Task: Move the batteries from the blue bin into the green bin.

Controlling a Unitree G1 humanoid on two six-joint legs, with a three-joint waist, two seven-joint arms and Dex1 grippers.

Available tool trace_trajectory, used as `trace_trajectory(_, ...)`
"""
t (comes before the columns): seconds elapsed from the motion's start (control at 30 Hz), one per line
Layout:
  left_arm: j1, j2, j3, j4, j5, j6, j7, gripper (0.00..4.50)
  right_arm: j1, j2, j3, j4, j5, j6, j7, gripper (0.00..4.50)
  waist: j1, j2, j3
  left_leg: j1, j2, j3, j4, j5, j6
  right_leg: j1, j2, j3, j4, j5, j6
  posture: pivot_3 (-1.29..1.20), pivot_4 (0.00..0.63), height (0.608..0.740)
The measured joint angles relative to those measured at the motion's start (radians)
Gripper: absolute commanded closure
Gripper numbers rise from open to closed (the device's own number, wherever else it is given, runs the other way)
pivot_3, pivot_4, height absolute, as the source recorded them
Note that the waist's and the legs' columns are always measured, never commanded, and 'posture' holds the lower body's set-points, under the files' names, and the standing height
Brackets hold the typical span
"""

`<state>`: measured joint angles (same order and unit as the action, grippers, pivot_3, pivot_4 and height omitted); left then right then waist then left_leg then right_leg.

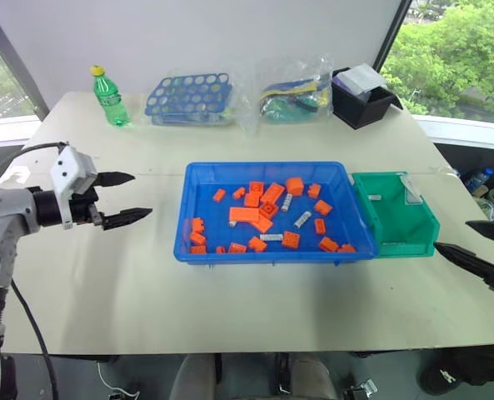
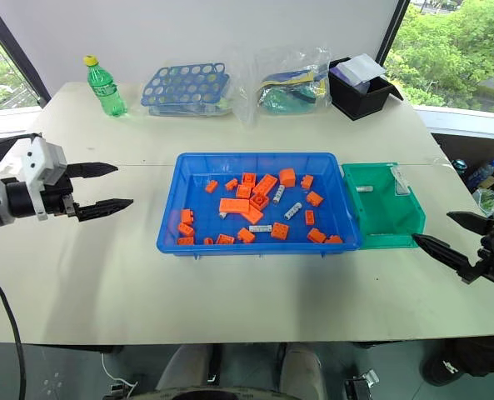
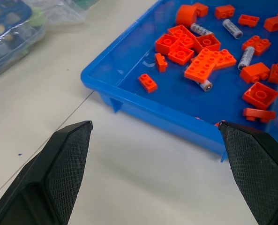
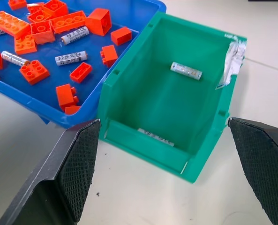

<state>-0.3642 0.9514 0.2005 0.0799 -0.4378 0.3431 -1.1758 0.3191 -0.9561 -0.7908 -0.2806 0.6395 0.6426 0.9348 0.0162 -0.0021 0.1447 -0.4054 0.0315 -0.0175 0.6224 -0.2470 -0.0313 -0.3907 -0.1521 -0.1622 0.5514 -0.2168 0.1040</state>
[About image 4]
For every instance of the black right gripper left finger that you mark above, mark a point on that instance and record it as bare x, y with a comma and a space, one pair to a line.
59, 178

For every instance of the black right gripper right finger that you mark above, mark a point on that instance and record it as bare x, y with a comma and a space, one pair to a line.
265, 164

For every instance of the green plastic bin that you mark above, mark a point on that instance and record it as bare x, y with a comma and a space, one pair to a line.
167, 105

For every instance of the blue plastic tray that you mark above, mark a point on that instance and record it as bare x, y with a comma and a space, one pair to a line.
92, 93

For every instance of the torn white paper label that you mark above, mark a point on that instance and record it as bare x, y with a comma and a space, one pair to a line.
233, 61

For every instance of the orange four-stud plastic brick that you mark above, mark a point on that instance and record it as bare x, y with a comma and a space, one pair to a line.
34, 72

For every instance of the silver orange AA battery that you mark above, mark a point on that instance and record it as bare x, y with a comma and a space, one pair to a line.
13, 58

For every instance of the orange 2x4 plastic brick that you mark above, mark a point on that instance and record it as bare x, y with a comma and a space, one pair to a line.
9, 23

